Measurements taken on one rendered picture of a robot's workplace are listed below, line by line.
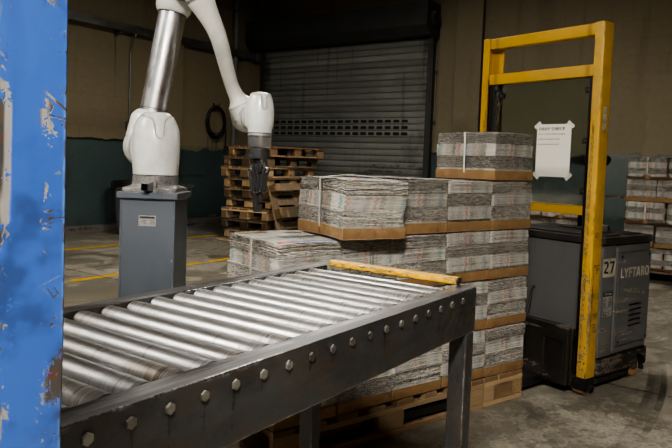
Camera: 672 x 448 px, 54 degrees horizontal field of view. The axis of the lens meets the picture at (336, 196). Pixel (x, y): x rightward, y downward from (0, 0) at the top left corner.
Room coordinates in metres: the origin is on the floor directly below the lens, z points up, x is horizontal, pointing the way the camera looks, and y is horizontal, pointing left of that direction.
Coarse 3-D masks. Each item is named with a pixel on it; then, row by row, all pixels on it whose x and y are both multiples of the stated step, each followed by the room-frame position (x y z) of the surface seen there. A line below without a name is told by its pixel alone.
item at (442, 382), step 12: (228, 276) 2.62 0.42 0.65; (456, 276) 2.88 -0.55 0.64; (468, 276) 2.93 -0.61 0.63; (480, 276) 2.98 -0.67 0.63; (480, 324) 2.98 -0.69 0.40; (480, 372) 2.99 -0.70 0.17; (420, 384) 2.76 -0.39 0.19; (432, 384) 2.80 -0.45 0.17; (444, 384) 2.85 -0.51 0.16; (372, 396) 2.60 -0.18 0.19; (384, 396) 2.64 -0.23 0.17; (396, 396) 2.68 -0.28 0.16; (408, 396) 2.72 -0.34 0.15; (324, 408) 2.45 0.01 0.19; (336, 408) 2.49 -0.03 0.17; (348, 408) 2.52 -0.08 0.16; (360, 408) 2.56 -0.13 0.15; (288, 420) 2.35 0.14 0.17
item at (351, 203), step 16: (336, 192) 2.48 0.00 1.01; (352, 192) 2.43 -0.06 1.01; (368, 192) 2.46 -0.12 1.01; (384, 192) 2.50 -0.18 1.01; (400, 192) 2.54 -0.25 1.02; (336, 208) 2.46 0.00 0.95; (352, 208) 2.44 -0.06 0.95; (368, 208) 2.47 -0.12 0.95; (384, 208) 2.51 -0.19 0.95; (400, 208) 2.55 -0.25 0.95; (336, 224) 2.46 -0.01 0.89; (352, 224) 2.45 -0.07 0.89; (368, 224) 2.48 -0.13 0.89; (384, 224) 2.51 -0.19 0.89; (400, 224) 2.55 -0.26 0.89
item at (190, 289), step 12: (312, 264) 2.05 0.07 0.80; (324, 264) 2.06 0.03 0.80; (240, 276) 1.79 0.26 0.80; (252, 276) 1.80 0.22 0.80; (264, 276) 1.81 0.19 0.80; (276, 276) 1.85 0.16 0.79; (180, 288) 1.60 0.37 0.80; (192, 288) 1.60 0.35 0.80; (204, 288) 1.62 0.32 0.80; (108, 300) 1.44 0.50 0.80; (120, 300) 1.44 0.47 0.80; (132, 300) 1.45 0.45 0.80; (144, 300) 1.47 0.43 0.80; (72, 312) 1.32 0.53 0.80; (96, 312) 1.37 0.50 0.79
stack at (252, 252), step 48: (240, 240) 2.53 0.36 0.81; (288, 240) 2.41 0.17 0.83; (336, 240) 2.48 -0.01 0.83; (384, 240) 2.62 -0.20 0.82; (432, 240) 2.79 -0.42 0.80; (480, 240) 2.98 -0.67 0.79; (480, 288) 2.98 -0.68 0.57; (480, 336) 2.99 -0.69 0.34; (384, 384) 2.64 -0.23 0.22; (480, 384) 3.00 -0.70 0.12; (288, 432) 2.35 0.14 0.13; (336, 432) 2.66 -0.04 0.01; (384, 432) 2.64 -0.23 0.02
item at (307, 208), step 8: (304, 176) 2.71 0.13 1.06; (312, 176) 2.65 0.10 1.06; (320, 176) 2.68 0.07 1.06; (304, 184) 2.70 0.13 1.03; (312, 184) 2.64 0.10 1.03; (304, 192) 2.70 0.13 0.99; (312, 192) 2.65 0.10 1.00; (304, 200) 2.70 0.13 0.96; (312, 200) 2.64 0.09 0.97; (304, 208) 2.69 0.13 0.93; (312, 208) 2.63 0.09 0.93; (304, 216) 2.69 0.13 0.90; (312, 216) 2.62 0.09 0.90; (312, 232) 2.66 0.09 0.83
